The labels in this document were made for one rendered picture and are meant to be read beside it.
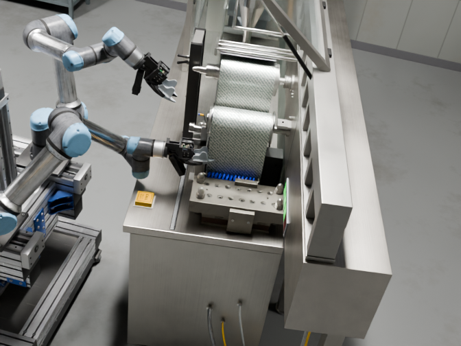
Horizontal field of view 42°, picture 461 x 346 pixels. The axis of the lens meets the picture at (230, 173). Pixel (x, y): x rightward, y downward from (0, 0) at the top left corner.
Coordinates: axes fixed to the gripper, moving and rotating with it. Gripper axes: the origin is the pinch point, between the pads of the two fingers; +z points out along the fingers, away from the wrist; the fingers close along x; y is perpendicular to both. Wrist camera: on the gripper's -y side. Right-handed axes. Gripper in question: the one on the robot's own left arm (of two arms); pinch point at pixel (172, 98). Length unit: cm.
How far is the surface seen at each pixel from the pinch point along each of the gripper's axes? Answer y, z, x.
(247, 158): 4.9, 39.2, -4.5
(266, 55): 31.3, 20.0, 25.4
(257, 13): 27, 16, 68
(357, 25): 3, 173, 348
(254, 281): -23, 77, -30
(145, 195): -36.6, 21.1, -13.0
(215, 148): -1.7, 26.7, -4.6
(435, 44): 49, 233, 336
